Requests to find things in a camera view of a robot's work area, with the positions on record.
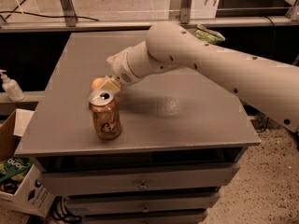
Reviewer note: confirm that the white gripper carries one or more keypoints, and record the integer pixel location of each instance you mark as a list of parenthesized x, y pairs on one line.
[(121, 67)]

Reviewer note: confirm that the orange fruit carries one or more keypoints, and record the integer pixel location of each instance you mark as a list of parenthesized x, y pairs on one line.
[(95, 83)]

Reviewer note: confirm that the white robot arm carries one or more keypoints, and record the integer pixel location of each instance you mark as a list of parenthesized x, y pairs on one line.
[(269, 86)]

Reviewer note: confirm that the opened gold soda can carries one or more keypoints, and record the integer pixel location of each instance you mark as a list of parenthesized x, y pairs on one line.
[(105, 113)]

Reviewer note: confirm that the grey drawer cabinet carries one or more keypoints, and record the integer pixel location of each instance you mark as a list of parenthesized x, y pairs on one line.
[(181, 133)]

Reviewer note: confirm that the white pump bottle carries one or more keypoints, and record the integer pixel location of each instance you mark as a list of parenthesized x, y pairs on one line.
[(11, 87)]

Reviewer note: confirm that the green chip bag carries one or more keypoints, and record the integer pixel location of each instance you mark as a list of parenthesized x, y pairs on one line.
[(207, 35)]

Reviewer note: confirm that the round drawer knob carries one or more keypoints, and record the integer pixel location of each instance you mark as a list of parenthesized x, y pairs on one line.
[(143, 185)]

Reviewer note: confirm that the cardboard box with packets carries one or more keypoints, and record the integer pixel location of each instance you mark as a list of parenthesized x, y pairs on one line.
[(19, 188)]

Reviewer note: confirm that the grey metal railing frame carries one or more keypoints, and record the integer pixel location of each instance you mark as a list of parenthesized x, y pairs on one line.
[(72, 15)]

